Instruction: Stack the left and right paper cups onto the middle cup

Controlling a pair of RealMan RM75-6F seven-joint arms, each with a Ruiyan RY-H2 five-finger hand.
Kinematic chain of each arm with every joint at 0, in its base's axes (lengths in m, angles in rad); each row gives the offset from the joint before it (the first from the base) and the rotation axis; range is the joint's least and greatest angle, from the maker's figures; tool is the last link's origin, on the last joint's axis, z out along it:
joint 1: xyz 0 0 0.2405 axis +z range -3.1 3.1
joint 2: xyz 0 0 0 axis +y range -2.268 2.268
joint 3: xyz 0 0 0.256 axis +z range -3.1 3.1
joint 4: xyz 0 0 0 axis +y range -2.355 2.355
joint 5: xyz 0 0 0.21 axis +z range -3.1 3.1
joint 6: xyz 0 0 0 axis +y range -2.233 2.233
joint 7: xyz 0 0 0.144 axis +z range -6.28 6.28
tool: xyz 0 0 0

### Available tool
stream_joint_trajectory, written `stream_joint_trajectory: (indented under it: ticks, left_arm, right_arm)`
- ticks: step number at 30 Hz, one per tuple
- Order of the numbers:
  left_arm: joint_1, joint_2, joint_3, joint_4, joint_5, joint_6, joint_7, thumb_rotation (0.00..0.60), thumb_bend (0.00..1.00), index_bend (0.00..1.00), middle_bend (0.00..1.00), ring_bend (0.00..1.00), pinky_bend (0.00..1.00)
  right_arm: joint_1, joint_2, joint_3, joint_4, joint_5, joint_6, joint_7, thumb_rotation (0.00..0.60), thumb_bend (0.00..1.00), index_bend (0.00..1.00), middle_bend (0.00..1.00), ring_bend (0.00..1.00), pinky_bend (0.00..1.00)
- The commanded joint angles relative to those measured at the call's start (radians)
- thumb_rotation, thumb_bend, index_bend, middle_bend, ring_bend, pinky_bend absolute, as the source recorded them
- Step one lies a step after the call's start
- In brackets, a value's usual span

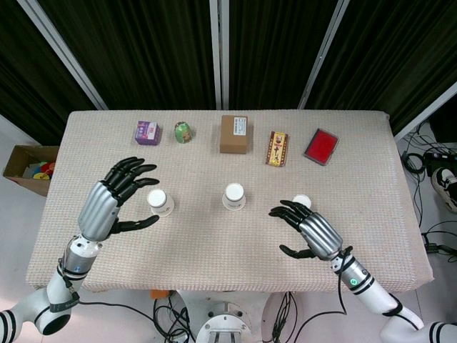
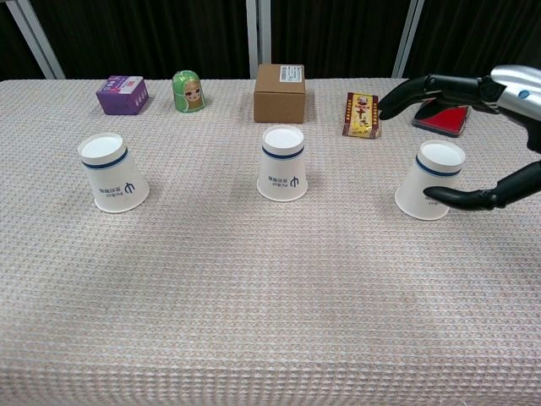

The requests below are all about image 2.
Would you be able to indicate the white paper cup blue band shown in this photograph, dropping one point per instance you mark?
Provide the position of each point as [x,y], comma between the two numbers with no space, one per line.
[282,169]
[114,177]
[422,177]

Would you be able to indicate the brown cardboard box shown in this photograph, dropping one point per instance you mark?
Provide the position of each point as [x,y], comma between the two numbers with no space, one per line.
[279,99]

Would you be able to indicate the beige woven tablecloth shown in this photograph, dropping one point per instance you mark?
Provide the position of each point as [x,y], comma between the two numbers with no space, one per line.
[211,275]

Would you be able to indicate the red ink pad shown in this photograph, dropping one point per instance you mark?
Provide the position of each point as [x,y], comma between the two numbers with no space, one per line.
[441,118]

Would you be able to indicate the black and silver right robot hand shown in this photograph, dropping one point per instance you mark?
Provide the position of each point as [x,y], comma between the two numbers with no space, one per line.
[448,89]

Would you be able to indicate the yellow and red snack packet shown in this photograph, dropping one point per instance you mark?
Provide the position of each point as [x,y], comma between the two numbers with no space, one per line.
[361,116]

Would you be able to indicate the green nesting doll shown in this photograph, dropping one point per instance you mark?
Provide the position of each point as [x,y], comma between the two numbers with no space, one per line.
[188,92]

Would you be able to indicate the grey slanted frame post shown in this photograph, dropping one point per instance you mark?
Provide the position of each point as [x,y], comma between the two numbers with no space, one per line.
[36,40]
[408,38]

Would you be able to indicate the purple cardboard box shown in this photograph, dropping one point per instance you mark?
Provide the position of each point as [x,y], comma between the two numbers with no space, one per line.
[120,97]

